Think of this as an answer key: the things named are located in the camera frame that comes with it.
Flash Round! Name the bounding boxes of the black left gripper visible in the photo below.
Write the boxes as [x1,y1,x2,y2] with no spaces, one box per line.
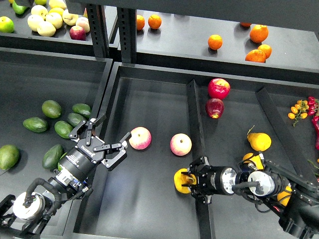
[57,114,132,186]

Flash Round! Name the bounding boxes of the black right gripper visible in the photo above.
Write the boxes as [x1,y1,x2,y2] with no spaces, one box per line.
[188,156,237,205]

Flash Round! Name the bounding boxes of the green avocado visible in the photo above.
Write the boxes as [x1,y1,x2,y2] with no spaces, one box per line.
[57,152,67,171]

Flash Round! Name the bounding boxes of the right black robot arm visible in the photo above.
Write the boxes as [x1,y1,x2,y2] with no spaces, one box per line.
[181,152,319,239]

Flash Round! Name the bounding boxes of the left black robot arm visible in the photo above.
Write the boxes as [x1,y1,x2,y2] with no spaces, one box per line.
[0,115,132,239]

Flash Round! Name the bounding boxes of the avocado top right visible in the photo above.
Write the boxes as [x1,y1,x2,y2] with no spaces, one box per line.
[72,103,91,119]

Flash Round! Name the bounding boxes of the elongated dark avocado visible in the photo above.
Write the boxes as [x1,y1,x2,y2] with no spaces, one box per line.
[42,144,64,170]

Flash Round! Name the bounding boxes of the avocado top left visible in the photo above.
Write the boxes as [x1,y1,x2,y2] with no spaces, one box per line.
[41,100,62,119]

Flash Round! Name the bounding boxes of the avocado far left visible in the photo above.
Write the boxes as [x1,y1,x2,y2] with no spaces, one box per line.
[22,117,48,133]

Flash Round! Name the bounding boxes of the pale yellow pear pile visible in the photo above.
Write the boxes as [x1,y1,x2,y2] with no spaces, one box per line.
[27,0,90,39]

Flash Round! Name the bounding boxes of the pink apple left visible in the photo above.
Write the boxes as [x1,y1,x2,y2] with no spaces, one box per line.
[129,126,152,150]

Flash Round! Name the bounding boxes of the pink apple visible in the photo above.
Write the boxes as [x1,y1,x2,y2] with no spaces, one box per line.
[170,133,192,156]
[129,126,152,150]

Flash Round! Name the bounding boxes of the pink apple right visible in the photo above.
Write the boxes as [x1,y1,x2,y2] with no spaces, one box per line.
[170,133,192,156]

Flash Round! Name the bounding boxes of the dark red apple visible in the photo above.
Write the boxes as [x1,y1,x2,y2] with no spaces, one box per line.
[205,98,224,119]

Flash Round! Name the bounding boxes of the black middle tray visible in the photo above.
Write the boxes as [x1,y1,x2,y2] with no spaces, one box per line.
[74,63,319,239]

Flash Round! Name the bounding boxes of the black tray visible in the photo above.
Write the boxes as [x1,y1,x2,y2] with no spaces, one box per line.
[0,47,114,239]
[74,63,319,239]

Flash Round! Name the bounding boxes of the black left tray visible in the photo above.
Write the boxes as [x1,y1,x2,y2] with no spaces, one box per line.
[0,47,114,239]

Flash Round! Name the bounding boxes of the bright red apple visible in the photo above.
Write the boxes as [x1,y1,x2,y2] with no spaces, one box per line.
[207,78,231,100]

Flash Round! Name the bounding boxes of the red apple on shelf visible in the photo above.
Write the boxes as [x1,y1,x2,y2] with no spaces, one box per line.
[69,25,86,41]

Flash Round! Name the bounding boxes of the orange cherry tomato bunch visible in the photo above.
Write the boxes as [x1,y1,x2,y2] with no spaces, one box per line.
[288,100,309,127]

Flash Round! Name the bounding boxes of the black shelf upright posts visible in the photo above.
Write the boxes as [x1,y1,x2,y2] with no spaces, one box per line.
[86,3,137,63]

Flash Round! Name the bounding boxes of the orange on shelf left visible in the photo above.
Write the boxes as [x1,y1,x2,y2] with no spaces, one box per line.
[136,14,145,31]

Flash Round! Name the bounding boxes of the red chili peppers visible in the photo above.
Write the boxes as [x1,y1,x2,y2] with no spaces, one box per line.
[308,96,319,150]

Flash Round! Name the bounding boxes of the orange front right shelf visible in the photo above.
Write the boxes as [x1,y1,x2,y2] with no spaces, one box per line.
[245,49,266,63]

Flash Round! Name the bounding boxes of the orange on shelf centre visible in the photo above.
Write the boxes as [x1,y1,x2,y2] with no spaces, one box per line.
[208,34,223,50]

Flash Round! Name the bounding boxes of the orange behind front right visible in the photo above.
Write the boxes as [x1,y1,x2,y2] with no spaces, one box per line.
[258,44,272,59]

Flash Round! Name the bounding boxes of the green apple on shelf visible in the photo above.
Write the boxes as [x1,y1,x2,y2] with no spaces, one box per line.
[0,16,14,33]

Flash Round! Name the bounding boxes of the green pepper on shelf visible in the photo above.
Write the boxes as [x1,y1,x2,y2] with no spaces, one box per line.
[12,1,29,15]

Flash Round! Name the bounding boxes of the large orange on shelf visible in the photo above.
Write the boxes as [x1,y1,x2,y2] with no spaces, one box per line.
[250,24,269,43]

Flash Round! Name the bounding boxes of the orange partly hidden top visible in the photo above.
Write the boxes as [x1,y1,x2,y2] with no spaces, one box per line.
[240,22,252,27]

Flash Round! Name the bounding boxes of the avocado beside tray wall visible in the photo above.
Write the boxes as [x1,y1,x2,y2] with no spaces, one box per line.
[67,113,85,127]

